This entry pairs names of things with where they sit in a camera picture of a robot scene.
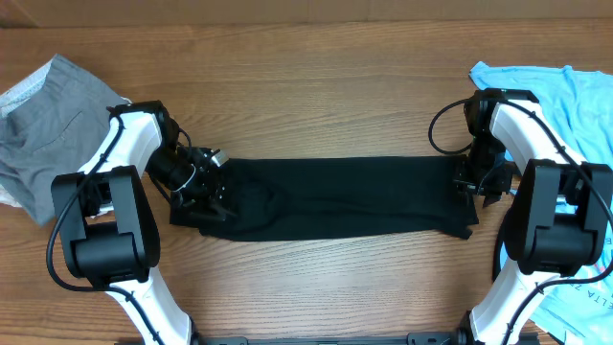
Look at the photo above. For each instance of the black t-shirt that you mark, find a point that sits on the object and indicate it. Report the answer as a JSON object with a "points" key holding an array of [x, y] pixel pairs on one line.
{"points": [[271, 200]]}

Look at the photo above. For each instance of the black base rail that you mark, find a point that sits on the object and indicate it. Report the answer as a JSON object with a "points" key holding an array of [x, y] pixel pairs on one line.
{"points": [[420, 338]]}

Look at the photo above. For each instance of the white folded garment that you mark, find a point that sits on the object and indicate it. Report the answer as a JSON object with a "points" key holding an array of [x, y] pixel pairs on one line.
{"points": [[9, 96]]}

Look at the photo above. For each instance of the grey folded shorts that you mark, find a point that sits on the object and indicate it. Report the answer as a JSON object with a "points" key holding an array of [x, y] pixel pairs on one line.
{"points": [[43, 144]]}

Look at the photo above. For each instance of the light blue printed t-shirt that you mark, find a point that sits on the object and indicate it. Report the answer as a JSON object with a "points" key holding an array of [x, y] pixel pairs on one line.
{"points": [[578, 106]]}

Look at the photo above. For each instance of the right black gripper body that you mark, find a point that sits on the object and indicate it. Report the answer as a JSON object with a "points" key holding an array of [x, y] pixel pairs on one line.
{"points": [[483, 172]]}

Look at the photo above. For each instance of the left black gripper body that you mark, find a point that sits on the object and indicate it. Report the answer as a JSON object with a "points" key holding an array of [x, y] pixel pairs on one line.
{"points": [[193, 188]]}

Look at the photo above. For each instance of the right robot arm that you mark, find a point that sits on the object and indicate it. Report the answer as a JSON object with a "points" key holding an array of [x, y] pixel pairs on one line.
{"points": [[556, 223]]}

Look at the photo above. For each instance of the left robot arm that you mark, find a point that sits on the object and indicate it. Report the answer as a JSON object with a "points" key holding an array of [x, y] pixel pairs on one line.
{"points": [[106, 239]]}

